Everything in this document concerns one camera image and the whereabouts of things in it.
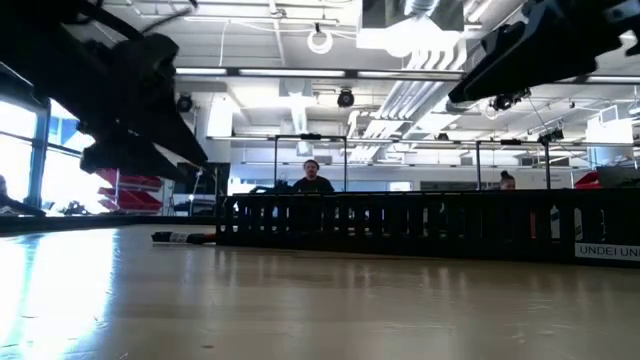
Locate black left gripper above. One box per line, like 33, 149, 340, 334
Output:
0, 29, 209, 182

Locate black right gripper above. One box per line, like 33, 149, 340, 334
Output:
447, 0, 640, 106

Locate black slotted cable duct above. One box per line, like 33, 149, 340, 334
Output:
216, 188, 640, 270

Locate red storage bins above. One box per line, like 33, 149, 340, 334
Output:
96, 167, 166, 214

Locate black background monitor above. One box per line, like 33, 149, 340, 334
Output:
187, 162, 232, 197

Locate ceiling light bar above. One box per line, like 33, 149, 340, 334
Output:
174, 66, 229, 77

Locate black background stand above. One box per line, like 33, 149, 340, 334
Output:
474, 127, 566, 192

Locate person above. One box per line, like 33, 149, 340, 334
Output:
291, 158, 336, 195
497, 170, 518, 192

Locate red background bin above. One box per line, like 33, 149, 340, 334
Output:
573, 171, 601, 191

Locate grey background case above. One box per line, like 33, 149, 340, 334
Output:
595, 165, 640, 190

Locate black ceiling camera rig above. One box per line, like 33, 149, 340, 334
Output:
488, 87, 533, 112

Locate white coiled ceiling cable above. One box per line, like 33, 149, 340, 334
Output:
305, 28, 335, 56

